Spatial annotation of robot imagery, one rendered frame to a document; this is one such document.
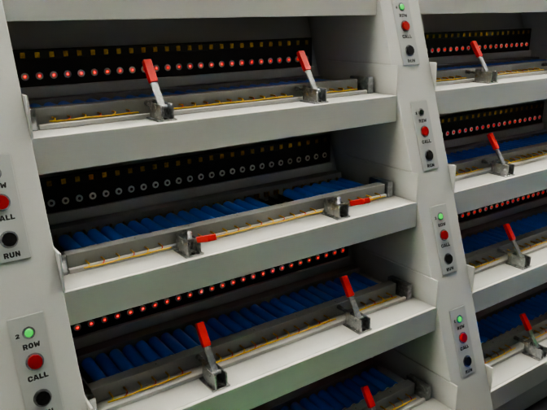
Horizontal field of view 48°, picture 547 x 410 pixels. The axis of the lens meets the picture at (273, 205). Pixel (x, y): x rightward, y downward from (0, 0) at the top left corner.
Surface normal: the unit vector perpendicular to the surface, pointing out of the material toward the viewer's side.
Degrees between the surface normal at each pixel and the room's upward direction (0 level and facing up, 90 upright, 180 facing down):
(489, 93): 108
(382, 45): 90
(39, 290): 90
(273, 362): 18
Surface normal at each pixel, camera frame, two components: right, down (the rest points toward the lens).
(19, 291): 0.54, -0.07
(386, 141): -0.82, 0.18
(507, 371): -0.01, -0.96
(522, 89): 0.57, 0.24
